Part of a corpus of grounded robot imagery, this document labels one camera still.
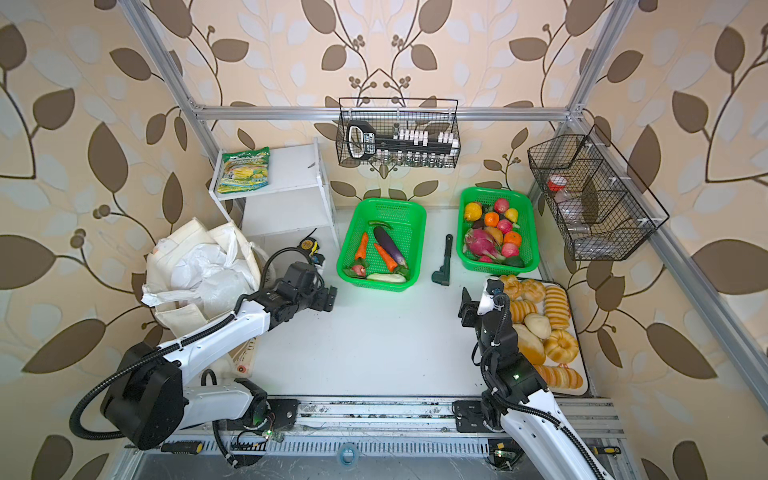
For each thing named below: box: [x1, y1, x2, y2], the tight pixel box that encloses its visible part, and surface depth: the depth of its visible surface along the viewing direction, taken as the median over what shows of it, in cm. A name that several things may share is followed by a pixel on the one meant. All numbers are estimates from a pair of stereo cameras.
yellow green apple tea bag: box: [217, 146, 271, 194], surface depth 83 cm
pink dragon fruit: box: [464, 228, 506, 261], surface depth 101 cm
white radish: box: [366, 273, 406, 283], surface depth 98 cm
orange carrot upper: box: [356, 232, 369, 260], surface depth 107 cm
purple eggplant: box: [373, 226, 408, 269], surface depth 107 cm
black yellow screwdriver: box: [161, 440, 203, 454], surface depth 70 cm
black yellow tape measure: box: [300, 227, 320, 257], surface depth 107 cm
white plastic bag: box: [141, 232, 256, 316], surface depth 79 cm
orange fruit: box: [484, 212, 500, 227], surface depth 113 cm
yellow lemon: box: [464, 202, 483, 221], surface depth 110 cm
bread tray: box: [501, 276, 590, 397], surface depth 84 cm
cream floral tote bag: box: [144, 217, 262, 378], surface depth 78 cm
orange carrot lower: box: [374, 243, 398, 272], surface depth 104 cm
